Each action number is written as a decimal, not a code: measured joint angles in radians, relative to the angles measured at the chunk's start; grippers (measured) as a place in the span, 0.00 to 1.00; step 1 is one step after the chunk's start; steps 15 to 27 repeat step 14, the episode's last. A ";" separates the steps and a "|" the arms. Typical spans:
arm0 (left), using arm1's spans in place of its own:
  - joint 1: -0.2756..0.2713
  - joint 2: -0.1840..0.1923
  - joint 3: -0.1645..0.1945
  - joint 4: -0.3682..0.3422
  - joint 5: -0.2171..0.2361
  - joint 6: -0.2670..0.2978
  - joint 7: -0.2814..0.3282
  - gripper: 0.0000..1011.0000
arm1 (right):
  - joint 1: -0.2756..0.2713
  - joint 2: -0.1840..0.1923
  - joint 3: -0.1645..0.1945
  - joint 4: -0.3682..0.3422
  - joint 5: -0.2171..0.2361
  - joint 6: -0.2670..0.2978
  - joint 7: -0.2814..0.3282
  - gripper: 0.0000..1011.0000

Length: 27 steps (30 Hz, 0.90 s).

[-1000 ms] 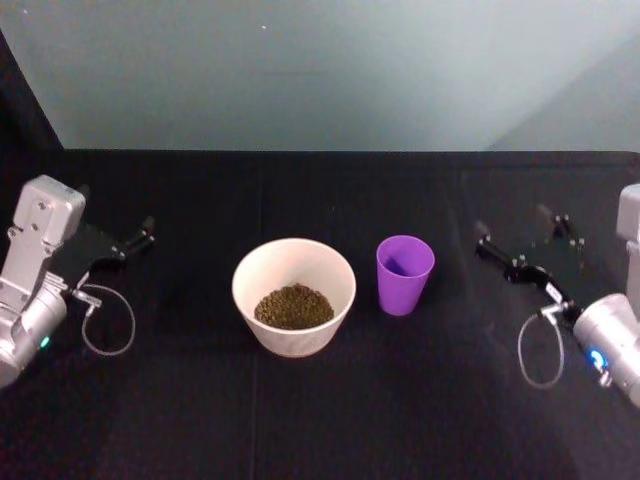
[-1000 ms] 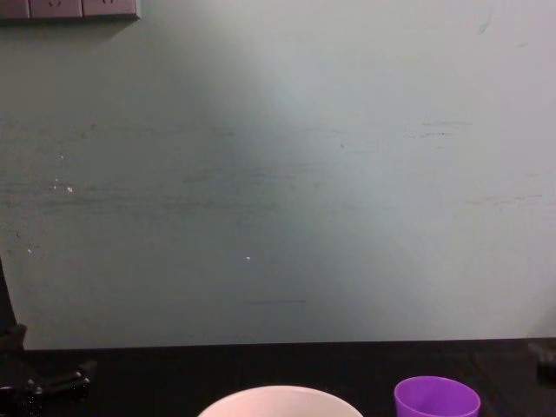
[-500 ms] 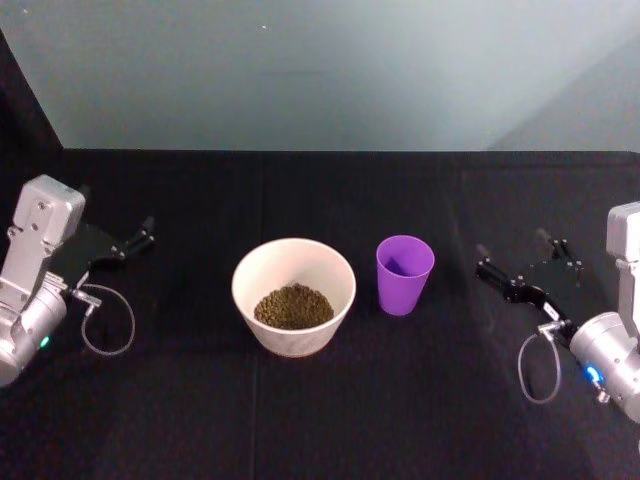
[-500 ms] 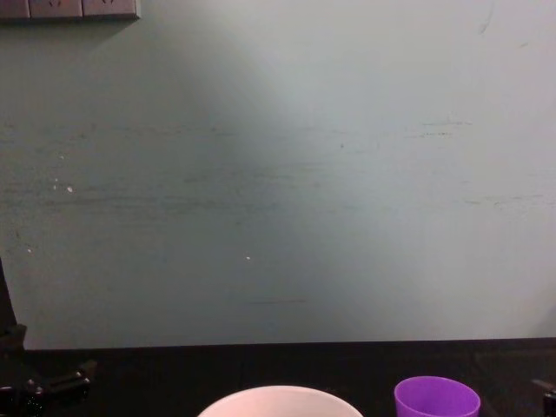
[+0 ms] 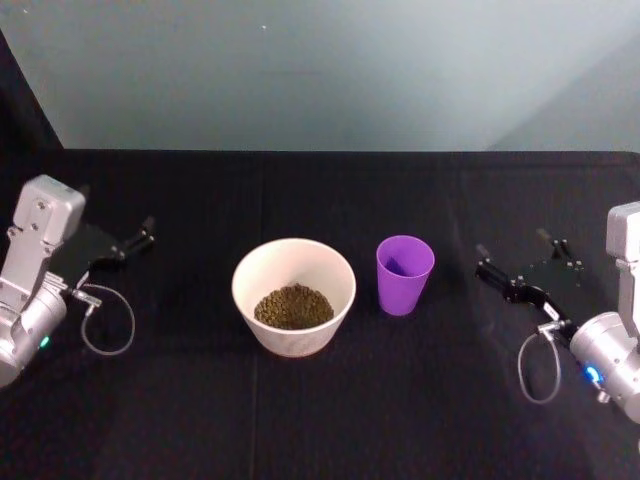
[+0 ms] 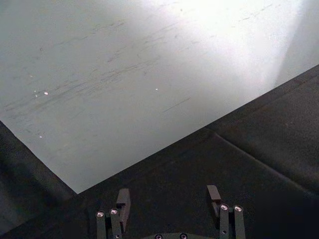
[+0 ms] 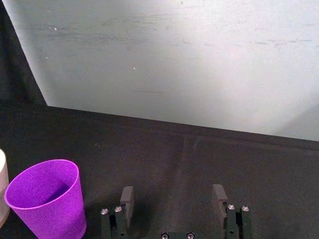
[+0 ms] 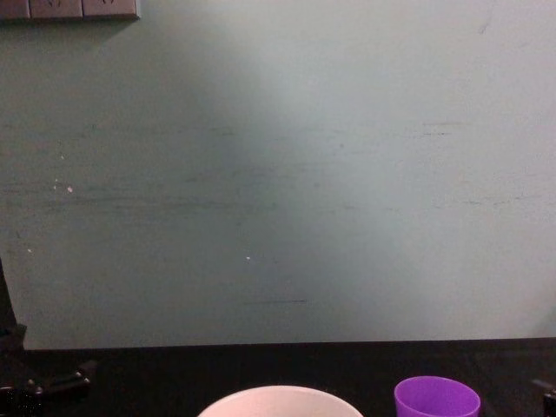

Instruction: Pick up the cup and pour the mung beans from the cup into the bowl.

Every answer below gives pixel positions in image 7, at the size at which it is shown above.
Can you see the black table cloth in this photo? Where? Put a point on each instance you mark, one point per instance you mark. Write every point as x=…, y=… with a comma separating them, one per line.
x=174, y=174

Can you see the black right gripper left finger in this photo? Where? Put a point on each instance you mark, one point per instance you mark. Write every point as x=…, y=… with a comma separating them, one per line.
x=124, y=211

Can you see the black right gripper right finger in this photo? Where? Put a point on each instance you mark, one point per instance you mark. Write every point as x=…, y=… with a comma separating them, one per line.
x=225, y=211

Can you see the purple plastic cup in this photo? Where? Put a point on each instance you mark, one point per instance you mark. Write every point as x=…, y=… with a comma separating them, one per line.
x=47, y=199

